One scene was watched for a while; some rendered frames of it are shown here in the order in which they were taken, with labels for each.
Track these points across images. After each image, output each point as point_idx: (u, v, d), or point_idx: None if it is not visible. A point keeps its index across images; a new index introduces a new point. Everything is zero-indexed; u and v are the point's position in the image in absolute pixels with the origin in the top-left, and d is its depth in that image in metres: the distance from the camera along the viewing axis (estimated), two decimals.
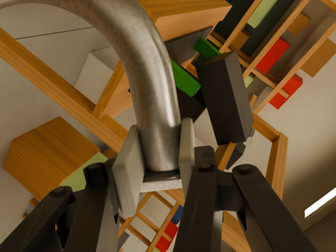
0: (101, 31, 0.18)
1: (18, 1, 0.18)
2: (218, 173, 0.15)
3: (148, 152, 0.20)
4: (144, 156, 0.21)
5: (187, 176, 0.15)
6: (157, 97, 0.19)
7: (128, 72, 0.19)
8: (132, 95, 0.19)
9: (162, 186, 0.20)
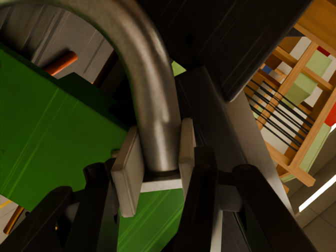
0: (101, 31, 0.18)
1: (18, 1, 0.18)
2: (218, 173, 0.15)
3: (148, 152, 0.20)
4: (144, 156, 0.21)
5: (187, 176, 0.15)
6: (157, 97, 0.19)
7: (128, 72, 0.19)
8: (132, 95, 0.19)
9: (162, 186, 0.20)
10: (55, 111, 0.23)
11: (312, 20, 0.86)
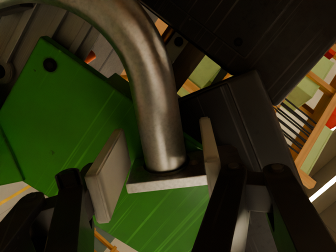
0: (101, 31, 0.18)
1: (18, 1, 0.18)
2: (246, 172, 0.15)
3: (148, 151, 0.20)
4: (144, 155, 0.21)
5: (214, 176, 0.15)
6: (157, 97, 0.19)
7: (128, 72, 0.19)
8: (132, 95, 0.19)
9: (162, 185, 0.20)
10: (109, 113, 0.23)
11: None
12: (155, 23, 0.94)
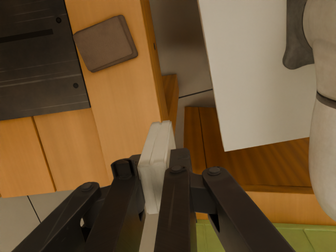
0: None
1: None
2: (190, 175, 0.15)
3: None
4: None
5: (160, 179, 0.16)
6: None
7: None
8: None
9: None
10: None
11: None
12: None
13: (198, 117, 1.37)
